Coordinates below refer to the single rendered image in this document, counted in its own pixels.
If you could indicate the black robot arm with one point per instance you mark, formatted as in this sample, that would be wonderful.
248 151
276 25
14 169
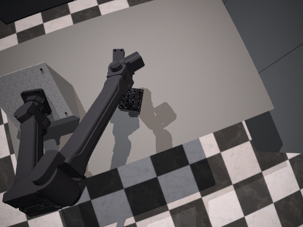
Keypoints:
61 178

